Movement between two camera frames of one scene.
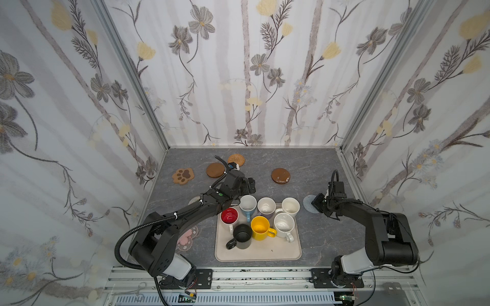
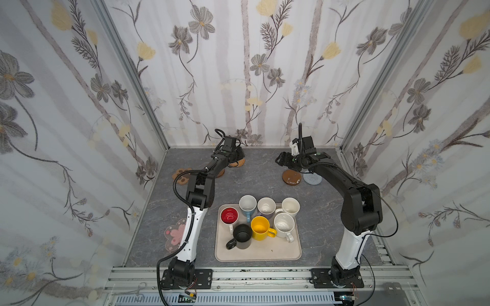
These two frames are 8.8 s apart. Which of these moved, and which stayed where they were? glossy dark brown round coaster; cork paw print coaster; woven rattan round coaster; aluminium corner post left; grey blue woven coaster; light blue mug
Moved: grey blue woven coaster; glossy dark brown round coaster
Stayed: woven rattan round coaster; light blue mug; cork paw print coaster; aluminium corner post left
